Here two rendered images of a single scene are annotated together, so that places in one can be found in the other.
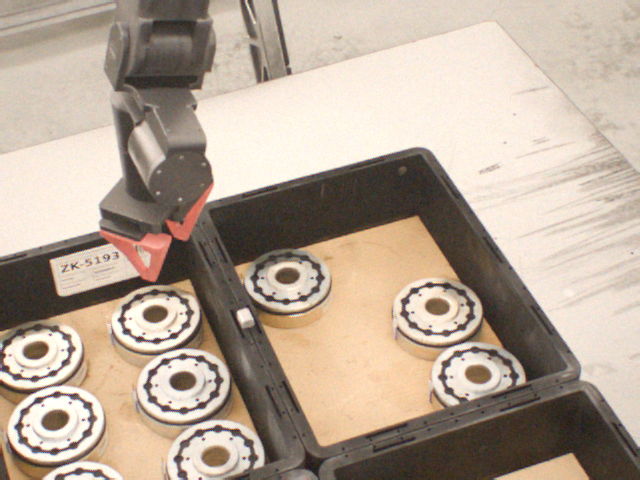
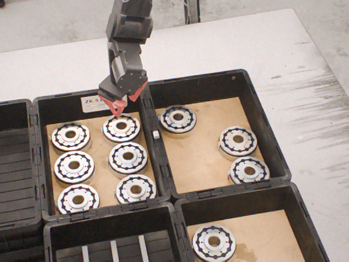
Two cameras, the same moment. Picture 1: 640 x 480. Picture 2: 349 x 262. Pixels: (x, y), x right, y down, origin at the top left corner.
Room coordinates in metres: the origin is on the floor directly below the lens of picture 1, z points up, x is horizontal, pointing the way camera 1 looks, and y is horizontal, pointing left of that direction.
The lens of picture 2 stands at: (0.00, -0.07, 2.10)
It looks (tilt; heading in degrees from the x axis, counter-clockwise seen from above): 49 degrees down; 6
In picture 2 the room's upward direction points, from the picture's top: 1 degrees clockwise
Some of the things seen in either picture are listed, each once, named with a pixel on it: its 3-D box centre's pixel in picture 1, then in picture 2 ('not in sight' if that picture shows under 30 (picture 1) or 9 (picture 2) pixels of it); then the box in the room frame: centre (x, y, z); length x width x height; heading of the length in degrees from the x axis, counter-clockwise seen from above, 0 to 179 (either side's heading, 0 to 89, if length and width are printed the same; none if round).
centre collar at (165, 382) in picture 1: (183, 382); (128, 156); (0.95, 0.14, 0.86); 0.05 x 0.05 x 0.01
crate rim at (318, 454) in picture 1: (376, 291); (212, 130); (1.03, -0.07, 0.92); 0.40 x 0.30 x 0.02; 19
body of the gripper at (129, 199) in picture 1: (152, 167); (122, 72); (0.95, 0.14, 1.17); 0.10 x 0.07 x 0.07; 153
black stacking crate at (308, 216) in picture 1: (375, 323); (211, 142); (1.03, -0.07, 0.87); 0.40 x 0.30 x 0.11; 19
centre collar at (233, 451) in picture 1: (215, 457); (136, 190); (0.85, 0.11, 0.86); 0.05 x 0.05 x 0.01
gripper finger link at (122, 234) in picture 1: (151, 235); (119, 99); (0.93, 0.15, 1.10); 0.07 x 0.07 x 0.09; 63
